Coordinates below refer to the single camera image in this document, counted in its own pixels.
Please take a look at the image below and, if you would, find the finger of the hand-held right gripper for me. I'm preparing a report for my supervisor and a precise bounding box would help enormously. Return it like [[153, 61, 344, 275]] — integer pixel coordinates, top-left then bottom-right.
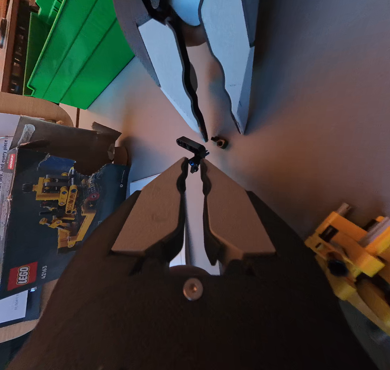
[[199, 0, 255, 135], [137, 17, 209, 143]]

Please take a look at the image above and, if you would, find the green plastic bin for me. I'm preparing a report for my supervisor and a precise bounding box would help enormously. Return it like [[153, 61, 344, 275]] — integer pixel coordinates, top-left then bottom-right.
[[24, 0, 136, 110]]

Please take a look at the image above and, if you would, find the wooden shelf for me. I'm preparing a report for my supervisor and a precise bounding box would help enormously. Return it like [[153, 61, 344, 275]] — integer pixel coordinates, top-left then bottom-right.
[[0, 0, 40, 94]]

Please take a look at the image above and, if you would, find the white instruction booklet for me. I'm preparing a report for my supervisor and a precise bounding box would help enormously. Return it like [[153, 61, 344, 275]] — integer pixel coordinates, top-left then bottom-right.
[[130, 173, 162, 197]]

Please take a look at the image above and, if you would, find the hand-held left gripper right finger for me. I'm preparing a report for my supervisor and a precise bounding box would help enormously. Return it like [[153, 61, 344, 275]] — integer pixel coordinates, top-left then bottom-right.
[[199, 158, 276, 266]]

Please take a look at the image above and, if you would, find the lego set box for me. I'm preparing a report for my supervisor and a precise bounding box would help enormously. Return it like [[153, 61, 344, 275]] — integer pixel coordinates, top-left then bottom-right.
[[0, 113, 131, 329]]

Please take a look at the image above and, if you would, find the yellow lego model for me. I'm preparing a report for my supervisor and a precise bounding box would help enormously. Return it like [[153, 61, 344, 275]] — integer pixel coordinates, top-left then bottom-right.
[[305, 203, 390, 337]]

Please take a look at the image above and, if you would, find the black lego piece blue pin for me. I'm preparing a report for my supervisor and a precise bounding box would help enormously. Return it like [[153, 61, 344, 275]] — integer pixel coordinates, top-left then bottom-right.
[[176, 136, 211, 174]]

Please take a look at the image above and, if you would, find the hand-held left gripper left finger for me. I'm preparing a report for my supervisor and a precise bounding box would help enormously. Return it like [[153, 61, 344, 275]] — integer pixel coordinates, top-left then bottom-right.
[[112, 157, 187, 260]]

